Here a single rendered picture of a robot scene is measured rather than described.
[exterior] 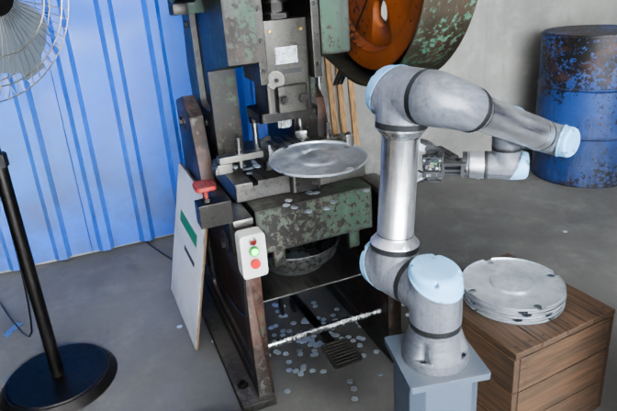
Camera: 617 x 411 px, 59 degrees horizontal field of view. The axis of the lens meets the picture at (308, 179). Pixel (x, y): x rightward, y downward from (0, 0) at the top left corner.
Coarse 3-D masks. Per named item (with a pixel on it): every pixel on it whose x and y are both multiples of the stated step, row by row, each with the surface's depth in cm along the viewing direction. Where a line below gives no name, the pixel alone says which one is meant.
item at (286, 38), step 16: (272, 16) 166; (288, 16) 172; (272, 32) 163; (288, 32) 165; (304, 32) 167; (272, 48) 164; (288, 48) 166; (304, 48) 168; (272, 64) 166; (288, 64) 168; (304, 64) 170; (272, 80) 166; (288, 80) 170; (304, 80) 172; (256, 96) 179; (272, 96) 169; (288, 96) 168; (304, 96) 169; (272, 112) 171
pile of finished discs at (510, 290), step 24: (480, 264) 173; (504, 264) 172; (528, 264) 171; (480, 288) 160; (504, 288) 158; (528, 288) 157; (552, 288) 158; (480, 312) 155; (504, 312) 150; (528, 312) 148; (552, 312) 151
